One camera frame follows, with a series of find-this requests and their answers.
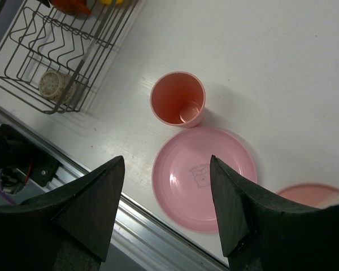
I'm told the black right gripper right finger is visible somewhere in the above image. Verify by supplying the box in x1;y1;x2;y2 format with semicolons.
210;156;339;270

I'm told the pink plastic cup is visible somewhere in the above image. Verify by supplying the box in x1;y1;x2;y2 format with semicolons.
150;71;206;128

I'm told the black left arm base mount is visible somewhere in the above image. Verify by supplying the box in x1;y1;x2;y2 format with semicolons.
0;124;60;195

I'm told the pink and cream ceramic plate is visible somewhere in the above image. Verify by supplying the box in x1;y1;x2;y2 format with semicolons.
276;183;339;208

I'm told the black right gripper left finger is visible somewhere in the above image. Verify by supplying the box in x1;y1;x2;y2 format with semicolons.
0;156;125;270

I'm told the red and black mug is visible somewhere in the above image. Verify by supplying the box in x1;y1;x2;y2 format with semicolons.
49;0;92;16

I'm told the small speckled ceramic cup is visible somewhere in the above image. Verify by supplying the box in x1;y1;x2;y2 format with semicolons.
38;70;71;102

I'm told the yellow bowl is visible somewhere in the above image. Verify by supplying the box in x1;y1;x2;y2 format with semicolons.
99;0;123;5

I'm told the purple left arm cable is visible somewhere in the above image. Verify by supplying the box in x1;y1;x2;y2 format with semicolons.
0;168;18;207

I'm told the aluminium table edge rail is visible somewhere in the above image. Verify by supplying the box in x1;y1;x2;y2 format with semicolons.
0;98;229;271

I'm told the black wire dish rack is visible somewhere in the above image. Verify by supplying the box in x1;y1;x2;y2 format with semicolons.
0;1;141;115

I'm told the pink plastic plate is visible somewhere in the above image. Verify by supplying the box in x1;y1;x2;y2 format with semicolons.
152;126;258;233

